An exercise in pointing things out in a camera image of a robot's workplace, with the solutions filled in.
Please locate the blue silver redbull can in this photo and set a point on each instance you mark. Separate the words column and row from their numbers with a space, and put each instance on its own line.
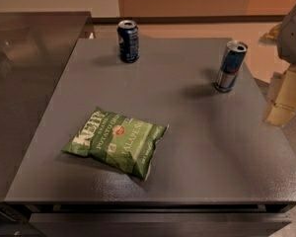
column 232, row 61

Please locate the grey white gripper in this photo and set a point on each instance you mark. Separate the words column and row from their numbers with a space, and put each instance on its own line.
column 293, row 39

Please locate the green jalapeno chips bag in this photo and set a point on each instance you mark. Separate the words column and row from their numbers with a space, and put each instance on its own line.
column 125, row 143

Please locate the grey table drawer front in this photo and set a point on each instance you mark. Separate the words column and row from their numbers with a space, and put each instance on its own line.
column 159, row 224

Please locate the dark blue pepsi can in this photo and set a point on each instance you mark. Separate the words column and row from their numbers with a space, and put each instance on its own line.
column 128, row 39

